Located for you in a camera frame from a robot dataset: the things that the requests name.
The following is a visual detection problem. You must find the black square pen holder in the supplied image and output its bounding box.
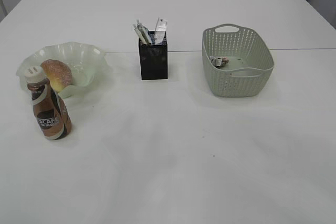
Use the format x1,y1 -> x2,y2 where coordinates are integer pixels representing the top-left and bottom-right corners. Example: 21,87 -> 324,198
138,31 -> 168,80

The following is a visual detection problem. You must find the green plastic woven basket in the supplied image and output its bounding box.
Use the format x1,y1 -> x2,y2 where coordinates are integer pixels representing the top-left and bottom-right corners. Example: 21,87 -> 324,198
202,24 -> 274,98

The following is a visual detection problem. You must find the paper ball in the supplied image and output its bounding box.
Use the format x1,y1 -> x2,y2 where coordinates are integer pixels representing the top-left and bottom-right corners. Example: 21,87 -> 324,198
209,56 -> 225,68
221,57 -> 229,66

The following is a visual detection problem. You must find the brown Nescafe coffee bottle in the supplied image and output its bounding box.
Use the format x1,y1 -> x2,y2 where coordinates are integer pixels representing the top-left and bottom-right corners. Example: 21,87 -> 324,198
24,66 -> 72,140

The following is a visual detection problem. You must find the golden sugared bread roll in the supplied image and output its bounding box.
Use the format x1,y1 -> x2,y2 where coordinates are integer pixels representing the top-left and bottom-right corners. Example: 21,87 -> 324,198
40,59 -> 72,93

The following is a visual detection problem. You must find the clear plastic ruler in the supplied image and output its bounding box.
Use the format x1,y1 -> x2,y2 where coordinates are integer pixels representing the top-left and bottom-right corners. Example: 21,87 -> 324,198
154,18 -> 167,45

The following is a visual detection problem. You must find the grey white ballpoint pen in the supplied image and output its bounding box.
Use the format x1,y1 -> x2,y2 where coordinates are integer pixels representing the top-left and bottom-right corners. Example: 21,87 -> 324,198
136,19 -> 148,45

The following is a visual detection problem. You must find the pale green wavy glass plate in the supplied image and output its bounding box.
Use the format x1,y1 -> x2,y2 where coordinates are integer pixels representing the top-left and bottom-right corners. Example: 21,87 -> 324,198
16,41 -> 109,99

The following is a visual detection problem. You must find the cream green ballpoint pen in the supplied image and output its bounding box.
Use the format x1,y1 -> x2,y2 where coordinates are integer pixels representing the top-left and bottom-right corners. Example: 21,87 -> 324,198
133,24 -> 148,45

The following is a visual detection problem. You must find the blue grey ballpoint pen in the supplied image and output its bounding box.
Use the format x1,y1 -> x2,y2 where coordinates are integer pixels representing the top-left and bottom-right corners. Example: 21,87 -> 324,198
140,23 -> 154,45

